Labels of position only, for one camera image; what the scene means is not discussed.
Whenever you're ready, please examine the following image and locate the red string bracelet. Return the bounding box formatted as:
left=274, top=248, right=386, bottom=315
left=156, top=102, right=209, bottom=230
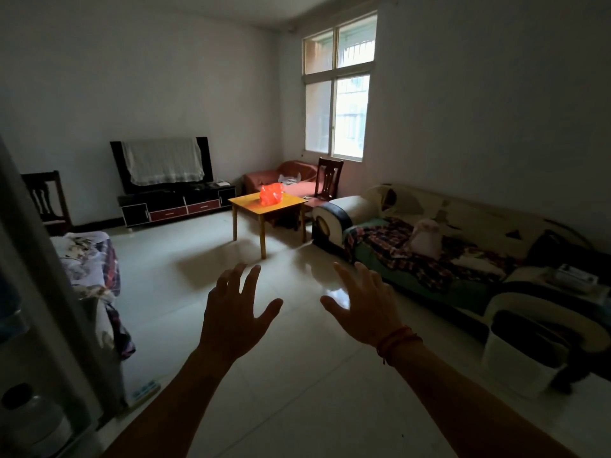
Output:
left=376, top=325, right=423, bottom=366

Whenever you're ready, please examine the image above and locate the white lace cover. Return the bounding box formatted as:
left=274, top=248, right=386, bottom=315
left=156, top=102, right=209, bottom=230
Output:
left=122, top=137, right=205, bottom=186

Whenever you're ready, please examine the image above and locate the dark plaid blanket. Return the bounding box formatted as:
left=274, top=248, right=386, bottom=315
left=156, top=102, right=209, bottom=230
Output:
left=343, top=218, right=516, bottom=291

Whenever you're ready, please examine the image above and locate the black and white massage chair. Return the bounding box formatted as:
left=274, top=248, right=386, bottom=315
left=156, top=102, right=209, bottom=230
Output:
left=310, top=183, right=611, bottom=354

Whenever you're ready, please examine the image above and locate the person's left forearm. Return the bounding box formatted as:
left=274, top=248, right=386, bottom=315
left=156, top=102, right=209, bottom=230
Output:
left=102, top=347, right=235, bottom=458

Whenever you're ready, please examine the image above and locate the dark wooden chair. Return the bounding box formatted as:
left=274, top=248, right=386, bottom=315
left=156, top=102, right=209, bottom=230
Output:
left=305, top=157, right=344, bottom=208
left=21, top=170, right=73, bottom=237

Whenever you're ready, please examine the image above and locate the person's right forearm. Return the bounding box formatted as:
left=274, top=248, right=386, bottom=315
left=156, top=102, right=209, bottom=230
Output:
left=389, top=340, right=579, bottom=458

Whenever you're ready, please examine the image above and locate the black television stand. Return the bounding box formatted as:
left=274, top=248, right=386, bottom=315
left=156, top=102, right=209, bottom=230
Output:
left=116, top=182, right=237, bottom=230

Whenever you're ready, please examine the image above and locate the white box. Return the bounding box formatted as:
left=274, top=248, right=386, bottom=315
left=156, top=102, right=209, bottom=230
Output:
left=549, top=264, right=600, bottom=294

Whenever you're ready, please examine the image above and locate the white trash bin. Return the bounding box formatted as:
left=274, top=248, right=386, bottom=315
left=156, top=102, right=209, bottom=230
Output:
left=482, top=309, right=569, bottom=399

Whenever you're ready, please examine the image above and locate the person's right hand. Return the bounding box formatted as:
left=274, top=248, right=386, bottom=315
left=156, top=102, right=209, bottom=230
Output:
left=320, top=261, right=407, bottom=349

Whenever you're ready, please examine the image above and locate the black television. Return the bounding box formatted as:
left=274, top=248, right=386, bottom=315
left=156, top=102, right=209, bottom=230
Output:
left=109, top=136, right=214, bottom=195

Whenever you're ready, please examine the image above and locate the yellow wooden table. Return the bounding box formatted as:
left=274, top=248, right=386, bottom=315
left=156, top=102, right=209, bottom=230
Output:
left=228, top=191, right=309, bottom=261

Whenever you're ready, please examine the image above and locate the grey crumpled blanket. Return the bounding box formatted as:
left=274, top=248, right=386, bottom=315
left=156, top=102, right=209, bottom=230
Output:
left=50, top=232, right=120, bottom=301

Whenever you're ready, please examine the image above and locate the orange plastic bag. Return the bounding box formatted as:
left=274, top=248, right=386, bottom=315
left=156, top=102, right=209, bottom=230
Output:
left=259, top=182, right=285, bottom=207

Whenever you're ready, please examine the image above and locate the barred living room window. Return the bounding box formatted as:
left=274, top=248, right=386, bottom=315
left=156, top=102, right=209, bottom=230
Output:
left=301, top=11, right=378, bottom=163

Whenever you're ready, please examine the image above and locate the white power strip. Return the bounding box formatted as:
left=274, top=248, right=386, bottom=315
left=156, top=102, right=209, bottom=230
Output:
left=126, top=378, right=162, bottom=408

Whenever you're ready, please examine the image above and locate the person's left hand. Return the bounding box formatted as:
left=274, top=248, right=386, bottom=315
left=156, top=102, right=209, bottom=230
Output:
left=198, top=261, right=284, bottom=363

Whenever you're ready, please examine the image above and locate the black bag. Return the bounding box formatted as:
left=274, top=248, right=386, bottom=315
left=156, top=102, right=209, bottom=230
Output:
left=524, top=231, right=611, bottom=287

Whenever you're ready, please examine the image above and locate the pink plastic bag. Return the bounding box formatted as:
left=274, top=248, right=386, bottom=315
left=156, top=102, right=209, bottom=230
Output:
left=408, top=219, right=445, bottom=261

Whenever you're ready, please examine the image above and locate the white refrigerator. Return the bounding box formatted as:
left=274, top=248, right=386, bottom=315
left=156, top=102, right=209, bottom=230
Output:
left=0, top=135, right=127, bottom=458

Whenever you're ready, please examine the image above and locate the plaid fabric bundle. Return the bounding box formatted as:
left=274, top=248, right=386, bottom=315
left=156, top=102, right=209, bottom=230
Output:
left=95, top=238, right=137, bottom=361

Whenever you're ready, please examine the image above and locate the green sofa sheet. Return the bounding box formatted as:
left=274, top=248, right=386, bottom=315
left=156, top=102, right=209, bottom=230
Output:
left=353, top=242, right=495, bottom=313

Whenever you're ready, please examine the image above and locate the sofa with red cover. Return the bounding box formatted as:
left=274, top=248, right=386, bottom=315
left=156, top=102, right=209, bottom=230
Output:
left=243, top=160, right=318, bottom=198

